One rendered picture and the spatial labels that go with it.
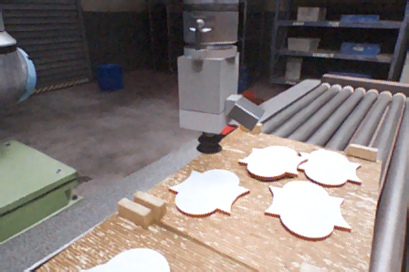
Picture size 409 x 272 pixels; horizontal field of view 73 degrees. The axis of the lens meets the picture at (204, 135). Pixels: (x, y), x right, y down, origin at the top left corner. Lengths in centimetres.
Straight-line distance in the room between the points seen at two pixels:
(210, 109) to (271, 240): 20
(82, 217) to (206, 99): 29
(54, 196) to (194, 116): 33
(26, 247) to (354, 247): 47
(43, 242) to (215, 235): 26
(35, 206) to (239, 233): 37
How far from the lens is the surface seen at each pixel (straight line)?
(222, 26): 38
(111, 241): 44
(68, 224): 52
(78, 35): 571
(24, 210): 59
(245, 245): 42
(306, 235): 44
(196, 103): 39
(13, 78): 66
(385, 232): 53
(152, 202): 45
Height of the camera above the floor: 123
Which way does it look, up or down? 24 degrees down
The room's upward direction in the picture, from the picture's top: straight up
